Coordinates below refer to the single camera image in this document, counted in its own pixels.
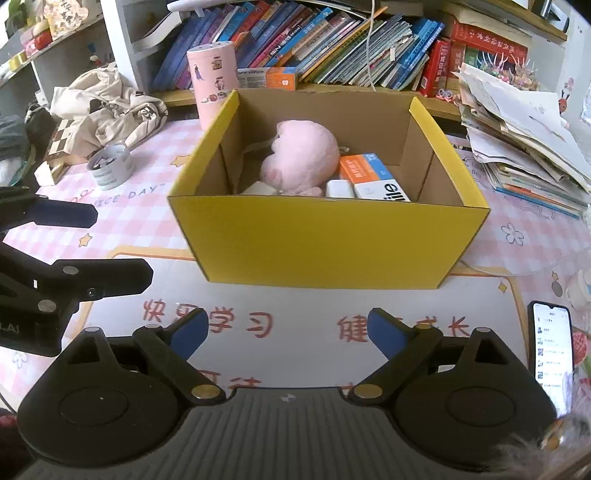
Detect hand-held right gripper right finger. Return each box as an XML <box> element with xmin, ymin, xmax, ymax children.
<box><xmin>346</xmin><ymin>308</ymin><xmax>527</xmax><ymax>402</ymax></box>

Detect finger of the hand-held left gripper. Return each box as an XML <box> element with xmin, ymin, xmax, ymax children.
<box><xmin>0</xmin><ymin>187</ymin><xmax>99</xmax><ymax>232</ymax></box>
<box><xmin>0</xmin><ymin>242</ymin><xmax>154</xmax><ymax>320</ymax></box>

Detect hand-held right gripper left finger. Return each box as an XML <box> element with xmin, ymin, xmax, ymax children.
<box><xmin>60</xmin><ymin>308</ymin><xmax>227</xmax><ymax>406</ymax></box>

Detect yellow cardboard box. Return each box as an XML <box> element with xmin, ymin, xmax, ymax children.
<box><xmin>167</xmin><ymin>89</ymin><xmax>491</xmax><ymax>291</ymax></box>

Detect pink plush pig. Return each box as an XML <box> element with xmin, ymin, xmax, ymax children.
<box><xmin>259</xmin><ymin>119</ymin><xmax>340</xmax><ymax>197</ymax></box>

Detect pink checkered desktop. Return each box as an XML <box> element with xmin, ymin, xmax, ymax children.
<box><xmin>0</xmin><ymin>106</ymin><xmax>591</xmax><ymax>416</ymax></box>

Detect pale wooden block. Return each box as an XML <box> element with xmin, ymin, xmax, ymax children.
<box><xmin>34</xmin><ymin>159</ymin><xmax>70</xmax><ymax>186</ymax></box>

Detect wooden chessboard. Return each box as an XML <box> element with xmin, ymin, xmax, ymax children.
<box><xmin>44</xmin><ymin>117</ymin><xmax>100</xmax><ymax>167</ymax></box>

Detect white desk mat red characters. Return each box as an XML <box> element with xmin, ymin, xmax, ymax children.
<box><xmin>65</xmin><ymin>247</ymin><xmax>546</xmax><ymax>402</ymax></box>

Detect dark grey cloth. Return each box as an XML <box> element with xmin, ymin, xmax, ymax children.
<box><xmin>0</xmin><ymin>106</ymin><xmax>56</xmax><ymax>185</ymax></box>

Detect person's dark red clothing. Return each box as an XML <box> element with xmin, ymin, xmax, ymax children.
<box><xmin>0</xmin><ymin>411</ymin><xmax>24</xmax><ymax>462</ymax></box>

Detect beige cloth bag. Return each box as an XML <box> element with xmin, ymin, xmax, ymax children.
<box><xmin>49</xmin><ymin>62</ymin><xmax>168</xmax><ymax>151</ymax></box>

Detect small white box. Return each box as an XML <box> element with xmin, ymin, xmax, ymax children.
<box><xmin>325</xmin><ymin>179</ymin><xmax>356</xmax><ymax>199</ymax></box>

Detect orange white carton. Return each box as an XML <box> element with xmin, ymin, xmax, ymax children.
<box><xmin>339</xmin><ymin>153</ymin><xmax>411</xmax><ymax>203</ymax></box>
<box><xmin>236</xmin><ymin>67</ymin><xmax>300</xmax><ymax>90</ymax></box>

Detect black smartphone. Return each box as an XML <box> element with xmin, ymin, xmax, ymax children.
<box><xmin>527</xmin><ymin>300</ymin><xmax>575</xmax><ymax>418</ymax></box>

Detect white wooden bookshelf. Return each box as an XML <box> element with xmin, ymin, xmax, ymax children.
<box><xmin>99</xmin><ymin>0</ymin><xmax>568</xmax><ymax>121</ymax></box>

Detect grey furry cloth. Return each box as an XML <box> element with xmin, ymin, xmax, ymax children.
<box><xmin>489</xmin><ymin>364</ymin><xmax>591</xmax><ymax>480</ymax></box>

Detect white pink decorative sign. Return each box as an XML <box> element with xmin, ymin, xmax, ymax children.
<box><xmin>44</xmin><ymin>0</ymin><xmax>88</xmax><ymax>38</ymax></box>

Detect pink cylinder container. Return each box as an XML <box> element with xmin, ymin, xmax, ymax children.
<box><xmin>187</xmin><ymin>41</ymin><xmax>240</xmax><ymax>131</ymax></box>

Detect small white bottle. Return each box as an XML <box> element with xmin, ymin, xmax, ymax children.
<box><xmin>566</xmin><ymin>270</ymin><xmax>591</xmax><ymax>308</ymax></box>

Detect thick white-paged book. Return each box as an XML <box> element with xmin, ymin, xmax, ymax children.
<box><xmin>131</xmin><ymin>11</ymin><xmax>183</xmax><ymax>54</ymax></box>

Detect stack of papers and booklets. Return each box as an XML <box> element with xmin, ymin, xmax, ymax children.
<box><xmin>455</xmin><ymin>62</ymin><xmax>591</xmax><ymax>220</ymax></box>

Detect white desk lamp bar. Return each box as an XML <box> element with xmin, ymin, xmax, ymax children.
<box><xmin>166</xmin><ymin>0</ymin><xmax>241</xmax><ymax>12</ymax></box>

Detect red upright book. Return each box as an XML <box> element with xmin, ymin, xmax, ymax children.
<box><xmin>419</xmin><ymin>39</ymin><xmax>453</xmax><ymax>97</ymax></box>

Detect bunch of pink decorative picks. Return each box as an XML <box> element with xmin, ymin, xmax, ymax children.
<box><xmin>475</xmin><ymin>51</ymin><xmax>541</xmax><ymax>90</ymax></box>

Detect row of colourful books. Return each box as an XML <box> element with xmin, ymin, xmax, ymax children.
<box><xmin>152</xmin><ymin>0</ymin><xmax>451</xmax><ymax>90</ymax></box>

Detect red thick flat book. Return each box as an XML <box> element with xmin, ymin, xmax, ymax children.
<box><xmin>450</xmin><ymin>18</ymin><xmax>529</xmax><ymax>58</ymax></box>

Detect beige flat book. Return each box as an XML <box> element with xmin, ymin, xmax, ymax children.
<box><xmin>450</xmin><ymin>0</ymin><xmax>568</xmax><ymax>42</ymax></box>

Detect white cable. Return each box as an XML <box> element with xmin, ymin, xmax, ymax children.
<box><xmin>367</xmin><ymin>0</ymin><xmax>376</xmax><ymax>88</ymax></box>

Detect red cartoon wall sticker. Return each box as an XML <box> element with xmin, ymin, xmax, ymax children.
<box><xmin>556</xmin><ymin>76</ymin><xmax>578</xmax><ymax>127</ymax></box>

